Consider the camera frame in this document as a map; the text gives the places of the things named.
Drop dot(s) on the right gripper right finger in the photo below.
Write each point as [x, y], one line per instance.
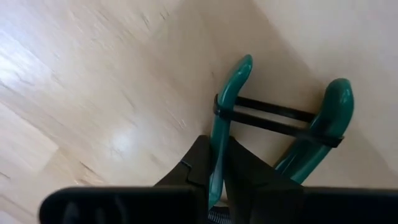
[248, 180]

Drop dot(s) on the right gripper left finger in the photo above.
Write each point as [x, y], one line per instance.
[194, 171]

